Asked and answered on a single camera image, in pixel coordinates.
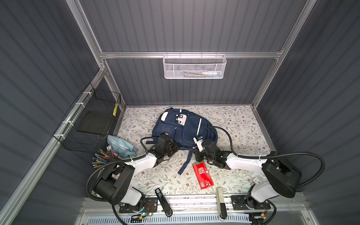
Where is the navy blue student backpack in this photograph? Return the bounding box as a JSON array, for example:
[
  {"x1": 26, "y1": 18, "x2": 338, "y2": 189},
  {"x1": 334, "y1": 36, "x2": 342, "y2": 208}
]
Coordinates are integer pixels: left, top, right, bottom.
[{"x1": 146, "y1": 108, "x2": 218, "y2": 175}]

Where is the red card pack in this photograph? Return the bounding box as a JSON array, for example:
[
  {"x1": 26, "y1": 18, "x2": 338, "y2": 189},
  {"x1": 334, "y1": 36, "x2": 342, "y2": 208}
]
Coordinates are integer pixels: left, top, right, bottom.
[{"x1": 192, "y1": 161, "x2": 214, "y2": 189}]

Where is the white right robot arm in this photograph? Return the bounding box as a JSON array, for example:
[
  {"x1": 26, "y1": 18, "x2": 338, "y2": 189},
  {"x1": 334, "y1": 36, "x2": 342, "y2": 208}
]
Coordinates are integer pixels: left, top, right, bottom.
[{"x1": 193, "y1": 137, "x2": 302, "y2": 203}]

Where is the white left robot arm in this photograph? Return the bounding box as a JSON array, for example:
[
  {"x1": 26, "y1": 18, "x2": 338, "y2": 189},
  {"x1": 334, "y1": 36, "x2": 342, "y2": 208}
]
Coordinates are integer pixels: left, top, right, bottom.
[{"x1": 85, "y1": 134, "x2": 180, "y2": 211}]

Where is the light blue pencil pouch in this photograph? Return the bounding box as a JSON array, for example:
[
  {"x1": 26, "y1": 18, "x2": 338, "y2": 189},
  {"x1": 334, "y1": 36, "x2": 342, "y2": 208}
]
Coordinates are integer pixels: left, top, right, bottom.
[{"x1": 107, "y1": 136, "x2": 137, "y2": 158}]

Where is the white black handheld tool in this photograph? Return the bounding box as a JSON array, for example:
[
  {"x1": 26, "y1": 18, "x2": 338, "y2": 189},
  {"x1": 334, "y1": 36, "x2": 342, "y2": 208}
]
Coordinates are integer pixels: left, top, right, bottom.
[{"x1": 216, "y1": 187, "x2": 227, "y2": 221}]

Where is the black notebook in basket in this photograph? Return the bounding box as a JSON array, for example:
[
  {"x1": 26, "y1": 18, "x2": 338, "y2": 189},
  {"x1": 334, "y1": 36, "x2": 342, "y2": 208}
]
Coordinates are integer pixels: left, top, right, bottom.
[{"x1": 77, "y1": 111, "x2": 112, "y2": 135}]

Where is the white glue tube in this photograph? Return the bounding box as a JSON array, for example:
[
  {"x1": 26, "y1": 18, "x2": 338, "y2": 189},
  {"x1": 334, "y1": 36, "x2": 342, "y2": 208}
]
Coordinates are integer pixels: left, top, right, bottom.
[{"x1": 202, "y1": 71, "x2": 222, "y2": 77}]

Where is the black wire wall basket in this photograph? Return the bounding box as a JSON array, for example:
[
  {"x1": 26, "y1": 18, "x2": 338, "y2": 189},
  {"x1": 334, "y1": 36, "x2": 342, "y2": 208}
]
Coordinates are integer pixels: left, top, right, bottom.
[{"x1": 53, "y1": 85, "x2": 122, "y2": 153}]

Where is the white wire mesh basket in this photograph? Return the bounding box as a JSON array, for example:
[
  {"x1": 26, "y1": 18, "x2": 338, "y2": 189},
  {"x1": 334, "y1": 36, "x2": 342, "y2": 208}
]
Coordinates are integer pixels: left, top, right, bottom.
[{"x1": 162, "y1": 53, "x2": 227, "y2": 80}]

